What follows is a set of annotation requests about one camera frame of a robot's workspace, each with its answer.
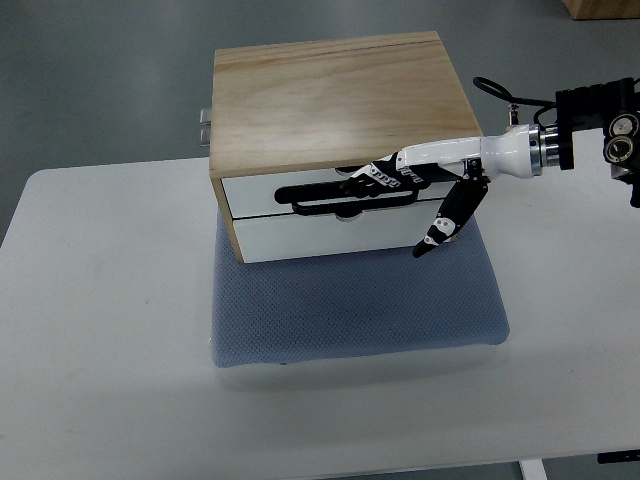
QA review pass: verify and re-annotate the white drawer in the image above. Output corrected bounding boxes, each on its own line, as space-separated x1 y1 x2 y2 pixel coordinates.
234 199 442 263
222 165 453 221

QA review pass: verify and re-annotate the blue grey cushion mat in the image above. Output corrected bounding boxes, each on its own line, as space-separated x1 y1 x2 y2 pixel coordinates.
211 220 510 368

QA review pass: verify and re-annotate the wooden drawer cabinet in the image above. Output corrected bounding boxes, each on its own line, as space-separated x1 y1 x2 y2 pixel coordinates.
210 32 480 263

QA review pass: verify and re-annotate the cardboard box corner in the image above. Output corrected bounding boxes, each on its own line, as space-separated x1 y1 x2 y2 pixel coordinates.
561 0 640 20

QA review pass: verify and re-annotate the black bracket under table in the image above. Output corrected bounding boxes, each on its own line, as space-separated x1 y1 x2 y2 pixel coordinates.
597 450 640 464

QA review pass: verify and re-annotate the black drawer handle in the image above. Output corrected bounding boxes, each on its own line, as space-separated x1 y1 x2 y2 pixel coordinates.
274 177 431 218

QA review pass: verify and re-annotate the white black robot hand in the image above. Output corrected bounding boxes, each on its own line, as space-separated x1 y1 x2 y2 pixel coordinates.
341 125 543 258

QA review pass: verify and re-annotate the metal clamp behind cabinet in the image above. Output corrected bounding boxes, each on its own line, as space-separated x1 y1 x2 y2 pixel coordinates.
199 108 211 147

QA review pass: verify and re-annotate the white table leg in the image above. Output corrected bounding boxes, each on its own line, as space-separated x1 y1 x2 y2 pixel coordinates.
519 459 548 480

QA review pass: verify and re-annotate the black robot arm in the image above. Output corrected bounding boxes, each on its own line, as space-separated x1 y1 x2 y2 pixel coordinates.
473 77 639 208

